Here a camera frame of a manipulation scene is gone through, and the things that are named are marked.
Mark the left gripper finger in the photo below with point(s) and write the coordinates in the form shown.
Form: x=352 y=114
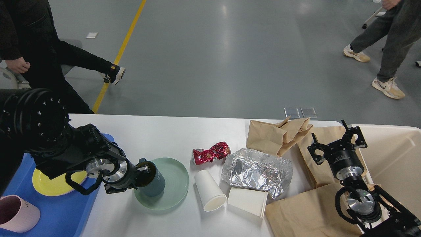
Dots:
x=144 y=168

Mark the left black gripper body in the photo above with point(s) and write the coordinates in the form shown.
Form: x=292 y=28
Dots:
x=123 y=179

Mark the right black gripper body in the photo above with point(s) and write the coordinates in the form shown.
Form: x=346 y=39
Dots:
x=343 y=160

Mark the dark teal mug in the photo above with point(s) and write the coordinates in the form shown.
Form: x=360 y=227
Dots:
x=153 y=184

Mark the light green plate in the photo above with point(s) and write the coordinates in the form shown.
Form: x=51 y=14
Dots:
x=175 y=188

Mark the pink mug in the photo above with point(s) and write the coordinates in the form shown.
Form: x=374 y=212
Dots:
x=17 y=215

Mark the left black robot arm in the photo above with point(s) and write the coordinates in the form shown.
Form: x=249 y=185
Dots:
x=36 y=122

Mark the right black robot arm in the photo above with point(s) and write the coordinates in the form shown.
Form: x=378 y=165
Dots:
x=375 y=211

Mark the brown paper bag under gripper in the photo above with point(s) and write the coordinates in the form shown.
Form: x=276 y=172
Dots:
x=320 y=175

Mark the crumpled small brown paper bag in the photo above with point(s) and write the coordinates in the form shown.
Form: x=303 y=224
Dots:
x=277 y=138

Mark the beige plastic bin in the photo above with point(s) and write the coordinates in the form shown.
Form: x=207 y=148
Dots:
x=393 y=159

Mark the yellow plate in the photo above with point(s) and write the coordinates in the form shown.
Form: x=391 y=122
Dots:
x=50 y=187

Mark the large brown paper bag front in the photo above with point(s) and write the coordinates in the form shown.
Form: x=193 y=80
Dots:
x=310 y=214

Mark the blue plastic tray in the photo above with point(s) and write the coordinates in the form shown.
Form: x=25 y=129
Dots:
x=60 y=216

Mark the white paper cup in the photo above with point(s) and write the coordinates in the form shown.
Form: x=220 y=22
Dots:
x=211 y=195

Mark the crumpled aluminium foil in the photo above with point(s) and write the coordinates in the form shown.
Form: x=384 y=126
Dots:
x=252 y=169

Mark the crushed red can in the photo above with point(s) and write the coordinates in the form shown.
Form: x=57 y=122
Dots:
x=217 y=152

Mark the white chair base right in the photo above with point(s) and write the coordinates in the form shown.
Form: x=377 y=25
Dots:
x=375 y=14

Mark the person in black clothes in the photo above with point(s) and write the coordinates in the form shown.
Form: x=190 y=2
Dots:
x=30 y=46

